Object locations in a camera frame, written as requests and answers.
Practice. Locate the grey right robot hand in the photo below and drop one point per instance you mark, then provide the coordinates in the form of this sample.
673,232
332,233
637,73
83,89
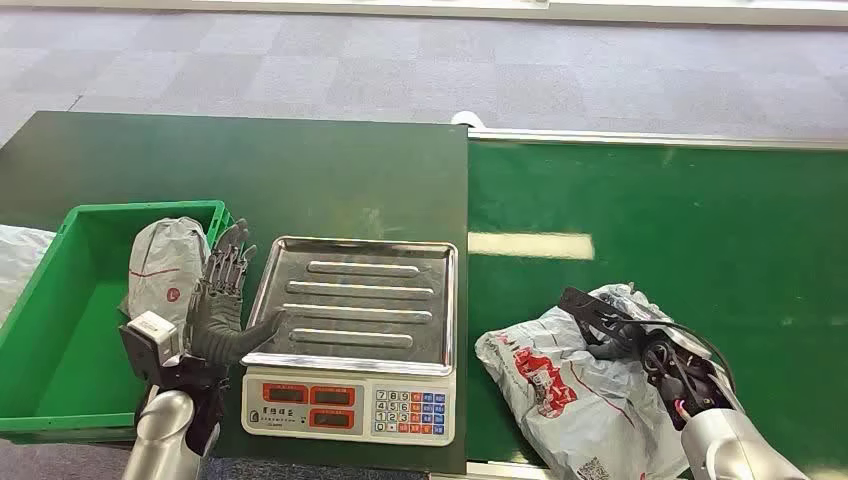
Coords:
613,348

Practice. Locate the grey courier bag red cityscape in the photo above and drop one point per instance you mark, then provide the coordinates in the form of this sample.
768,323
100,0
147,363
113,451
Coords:
563,404

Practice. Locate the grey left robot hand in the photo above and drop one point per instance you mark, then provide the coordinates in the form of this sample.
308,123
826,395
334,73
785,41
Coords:
215,328

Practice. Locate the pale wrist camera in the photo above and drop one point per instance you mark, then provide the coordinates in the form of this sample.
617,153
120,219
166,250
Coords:
154,334
590,306

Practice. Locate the white round object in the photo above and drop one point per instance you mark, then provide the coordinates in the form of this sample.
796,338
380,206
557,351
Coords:
468,119

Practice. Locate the small grey courier bag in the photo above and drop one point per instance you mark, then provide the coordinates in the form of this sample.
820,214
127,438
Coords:
162,265

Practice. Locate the white plastic bag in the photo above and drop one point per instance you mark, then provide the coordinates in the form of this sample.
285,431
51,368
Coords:
20,265

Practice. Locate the green plastic crate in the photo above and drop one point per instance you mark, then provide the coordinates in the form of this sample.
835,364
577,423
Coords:
73,358

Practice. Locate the electronic weighing scale steel tray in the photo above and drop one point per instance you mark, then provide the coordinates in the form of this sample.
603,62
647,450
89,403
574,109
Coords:
361,298

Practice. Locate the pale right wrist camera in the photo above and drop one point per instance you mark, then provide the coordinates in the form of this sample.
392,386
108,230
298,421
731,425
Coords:
590,306

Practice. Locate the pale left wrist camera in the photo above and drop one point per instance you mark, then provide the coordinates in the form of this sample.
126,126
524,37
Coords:
154,334

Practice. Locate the silver conveyor side rail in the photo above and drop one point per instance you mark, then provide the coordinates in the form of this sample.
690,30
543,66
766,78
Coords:
662,139
493,472

